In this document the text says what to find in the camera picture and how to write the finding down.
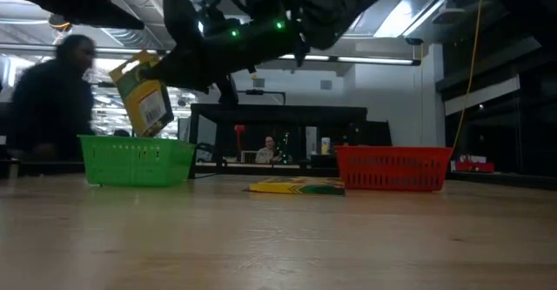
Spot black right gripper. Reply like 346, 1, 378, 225
139, 0, 262, 106

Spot yellow snack packets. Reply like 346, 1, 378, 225
108, 49, 175, 138
248, 176, 346, 197

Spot green plastic basket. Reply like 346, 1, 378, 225
77, 134, 198, 188

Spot red plastic basket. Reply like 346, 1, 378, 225
333, 145, 454, 192

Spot red upright object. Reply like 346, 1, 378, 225
233, 124, 246, 152

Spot ceiling light tube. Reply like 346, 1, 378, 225
278, 53, 422, 67

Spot red box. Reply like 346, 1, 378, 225
450, 154, 496, 174

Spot low black rig frame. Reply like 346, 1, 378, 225
245, 89, 287, 106

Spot yellow power cable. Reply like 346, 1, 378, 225
451, 0, 485, 152

